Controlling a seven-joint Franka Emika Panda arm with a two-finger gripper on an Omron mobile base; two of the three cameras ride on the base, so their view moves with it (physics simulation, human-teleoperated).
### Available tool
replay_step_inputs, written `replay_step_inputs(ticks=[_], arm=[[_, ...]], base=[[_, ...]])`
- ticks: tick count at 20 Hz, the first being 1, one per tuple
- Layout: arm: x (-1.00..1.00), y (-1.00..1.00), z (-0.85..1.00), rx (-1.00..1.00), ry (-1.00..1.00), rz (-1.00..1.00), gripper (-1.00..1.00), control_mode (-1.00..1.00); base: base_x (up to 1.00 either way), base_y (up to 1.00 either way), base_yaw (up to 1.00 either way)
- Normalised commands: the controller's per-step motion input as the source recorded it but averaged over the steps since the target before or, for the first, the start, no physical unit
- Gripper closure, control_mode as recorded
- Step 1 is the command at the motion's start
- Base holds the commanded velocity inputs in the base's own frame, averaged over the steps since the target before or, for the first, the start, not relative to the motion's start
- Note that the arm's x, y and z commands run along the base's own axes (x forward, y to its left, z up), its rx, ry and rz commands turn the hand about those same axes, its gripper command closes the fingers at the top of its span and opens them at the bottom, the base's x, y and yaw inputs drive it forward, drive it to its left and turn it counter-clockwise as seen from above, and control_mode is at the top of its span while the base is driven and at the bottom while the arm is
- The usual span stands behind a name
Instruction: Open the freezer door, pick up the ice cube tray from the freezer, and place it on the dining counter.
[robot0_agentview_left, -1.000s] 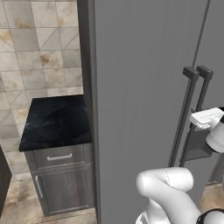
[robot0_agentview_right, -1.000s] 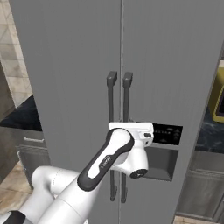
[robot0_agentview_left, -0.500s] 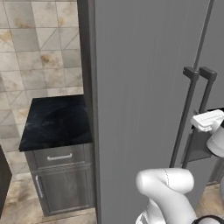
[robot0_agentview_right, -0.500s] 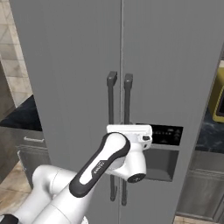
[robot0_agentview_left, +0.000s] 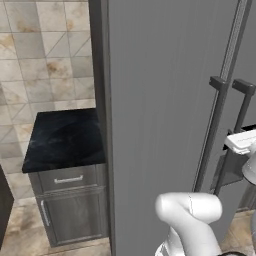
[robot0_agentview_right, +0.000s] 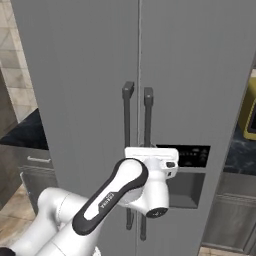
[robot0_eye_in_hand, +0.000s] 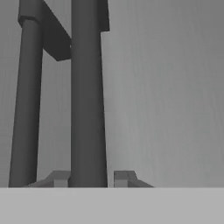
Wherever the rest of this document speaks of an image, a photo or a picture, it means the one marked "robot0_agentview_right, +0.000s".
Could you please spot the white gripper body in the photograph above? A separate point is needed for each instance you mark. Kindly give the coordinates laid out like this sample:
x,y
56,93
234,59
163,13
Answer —
x,y
150,153

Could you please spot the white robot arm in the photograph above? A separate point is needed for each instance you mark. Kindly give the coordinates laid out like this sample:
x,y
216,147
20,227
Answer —
x,y
126,186

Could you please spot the grey fridge door with dispenser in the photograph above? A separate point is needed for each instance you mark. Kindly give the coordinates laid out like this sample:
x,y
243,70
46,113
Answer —
x,y
196,80

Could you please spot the grey freezer door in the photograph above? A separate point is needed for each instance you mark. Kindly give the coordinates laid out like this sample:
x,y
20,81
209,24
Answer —
x,y
76,83

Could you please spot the yellow microwave oven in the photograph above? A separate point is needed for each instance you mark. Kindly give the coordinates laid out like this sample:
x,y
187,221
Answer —
x,y
248,116

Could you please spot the grey base cabinet run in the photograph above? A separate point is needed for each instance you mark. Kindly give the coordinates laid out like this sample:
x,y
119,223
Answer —
x,y
36,168

